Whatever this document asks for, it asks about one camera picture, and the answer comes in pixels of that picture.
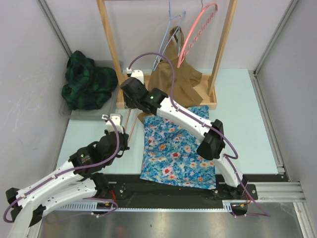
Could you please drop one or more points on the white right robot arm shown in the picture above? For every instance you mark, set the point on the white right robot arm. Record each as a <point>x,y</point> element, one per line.
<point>214,146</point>

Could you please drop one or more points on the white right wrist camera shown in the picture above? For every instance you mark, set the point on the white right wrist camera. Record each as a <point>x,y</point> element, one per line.
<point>138,74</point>

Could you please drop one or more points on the green plaid garment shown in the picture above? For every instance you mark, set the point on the green plaid garment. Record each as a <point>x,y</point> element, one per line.
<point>88,86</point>

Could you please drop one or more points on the light blue wire hanger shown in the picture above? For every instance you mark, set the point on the light blue wire hanger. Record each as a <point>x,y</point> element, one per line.
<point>172,18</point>

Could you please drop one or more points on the beige wooden hanger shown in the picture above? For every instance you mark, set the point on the beige wooden hanger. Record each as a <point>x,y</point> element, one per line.
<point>130,118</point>

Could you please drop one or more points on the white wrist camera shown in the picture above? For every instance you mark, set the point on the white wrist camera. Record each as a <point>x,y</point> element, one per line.
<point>138,74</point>
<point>113,121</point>

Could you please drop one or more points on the grey plastic bin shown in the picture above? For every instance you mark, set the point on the grey plastic bin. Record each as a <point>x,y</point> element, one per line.
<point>108,108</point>

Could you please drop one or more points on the pink plastic hanger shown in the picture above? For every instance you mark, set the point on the pink plastic hanger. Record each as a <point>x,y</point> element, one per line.
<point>202,21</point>

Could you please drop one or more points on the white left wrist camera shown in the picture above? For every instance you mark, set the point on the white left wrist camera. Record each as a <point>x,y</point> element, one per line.
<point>113,121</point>

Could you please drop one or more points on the blue floral garment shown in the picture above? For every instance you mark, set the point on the blue floral garment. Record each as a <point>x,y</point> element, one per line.
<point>170,156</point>

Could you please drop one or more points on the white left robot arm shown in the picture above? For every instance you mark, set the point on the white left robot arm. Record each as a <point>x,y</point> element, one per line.
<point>78,178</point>

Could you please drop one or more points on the tan brown skirt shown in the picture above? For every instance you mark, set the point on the tan brown skirt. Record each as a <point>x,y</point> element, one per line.
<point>186,78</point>

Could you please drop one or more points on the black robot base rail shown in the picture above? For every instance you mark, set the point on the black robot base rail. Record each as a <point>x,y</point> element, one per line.
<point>131,192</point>

